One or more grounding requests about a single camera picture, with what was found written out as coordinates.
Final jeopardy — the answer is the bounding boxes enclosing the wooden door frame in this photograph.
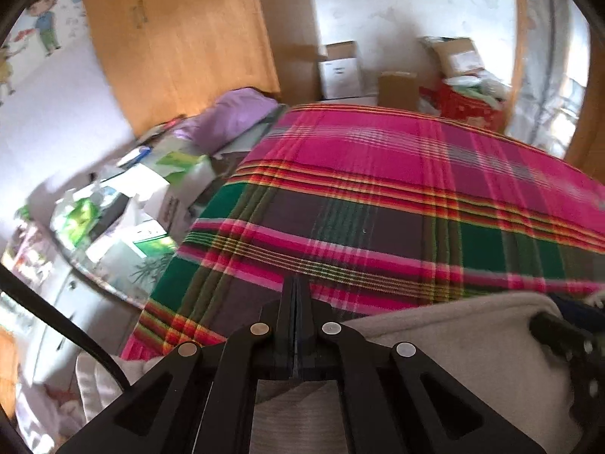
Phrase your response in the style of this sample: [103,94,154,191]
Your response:
[503,0,530,135]

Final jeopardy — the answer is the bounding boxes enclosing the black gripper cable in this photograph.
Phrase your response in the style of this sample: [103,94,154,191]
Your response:
[0,265,130,393]

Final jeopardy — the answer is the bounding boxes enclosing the purple cloth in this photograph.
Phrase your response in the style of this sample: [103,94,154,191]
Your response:
[177,89,284,152]

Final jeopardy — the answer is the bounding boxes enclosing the white cloth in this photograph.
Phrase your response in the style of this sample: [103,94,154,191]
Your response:
[14,352,166,450]

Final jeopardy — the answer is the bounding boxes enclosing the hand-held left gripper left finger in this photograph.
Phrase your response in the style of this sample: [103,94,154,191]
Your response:
[57,275,296,454]

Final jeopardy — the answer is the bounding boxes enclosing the white box green print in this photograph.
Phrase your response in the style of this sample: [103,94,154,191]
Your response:
[137,149,216,221]
[87,224,180,296]

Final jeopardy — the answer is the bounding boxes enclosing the clear plastic sheet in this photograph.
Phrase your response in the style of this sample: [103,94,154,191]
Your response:
[513,0,591,157]

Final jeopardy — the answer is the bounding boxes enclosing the pink plaid blanket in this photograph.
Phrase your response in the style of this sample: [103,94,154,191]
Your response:
[120,103,605,360]

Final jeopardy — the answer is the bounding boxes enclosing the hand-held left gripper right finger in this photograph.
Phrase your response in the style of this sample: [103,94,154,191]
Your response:
[295,275,544,454]

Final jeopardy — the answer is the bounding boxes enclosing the wooden wardrobe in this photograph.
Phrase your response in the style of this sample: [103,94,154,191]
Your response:
[78,0,322,138]

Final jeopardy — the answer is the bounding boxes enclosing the white cabinet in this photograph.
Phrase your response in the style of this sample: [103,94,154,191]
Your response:
[19,265,143,389]

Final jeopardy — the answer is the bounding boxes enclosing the small open cardboard box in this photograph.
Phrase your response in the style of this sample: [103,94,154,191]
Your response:
[326,42,360,60]

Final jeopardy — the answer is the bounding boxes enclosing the beige sweatpants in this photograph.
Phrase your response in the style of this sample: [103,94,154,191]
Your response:
[340,291,587,454]

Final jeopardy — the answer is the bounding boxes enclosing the cartoon child wall sticker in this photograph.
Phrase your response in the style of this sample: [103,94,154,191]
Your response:
[0,45,15,100]
[26,0,63,56]

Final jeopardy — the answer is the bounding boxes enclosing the labelled cardboard box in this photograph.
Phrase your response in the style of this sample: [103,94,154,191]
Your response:
[435,38,483,76]

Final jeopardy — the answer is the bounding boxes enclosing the red fabric bag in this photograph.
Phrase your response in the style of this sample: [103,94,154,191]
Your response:
[437,80,509,131]

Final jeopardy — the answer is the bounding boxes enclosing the white plastic bag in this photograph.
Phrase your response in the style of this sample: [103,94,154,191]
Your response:
[454,73,509,100]

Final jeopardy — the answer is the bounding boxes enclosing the white printed box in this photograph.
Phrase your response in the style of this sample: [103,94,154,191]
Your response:
[319,57,362,100]

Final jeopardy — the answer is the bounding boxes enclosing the plain cardboard box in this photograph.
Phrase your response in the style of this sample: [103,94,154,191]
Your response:
[378,71,419,109]

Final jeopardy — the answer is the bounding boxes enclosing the green packet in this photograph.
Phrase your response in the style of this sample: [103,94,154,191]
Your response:
[50,184,128,249]

